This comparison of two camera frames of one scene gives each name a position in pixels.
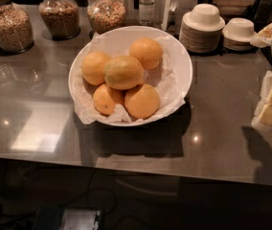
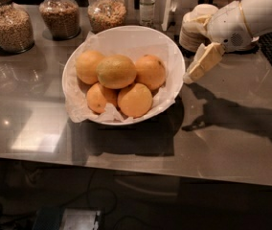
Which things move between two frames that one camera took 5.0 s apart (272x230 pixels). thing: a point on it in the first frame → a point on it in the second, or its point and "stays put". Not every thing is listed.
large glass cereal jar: [7, 28] stays put
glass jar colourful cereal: [105, 11] stays put
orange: [148, 53] → [150, 71]
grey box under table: [67, 218] stays put
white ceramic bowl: [150, 121] → [123, 75]
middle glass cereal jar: [59, 13] stays put
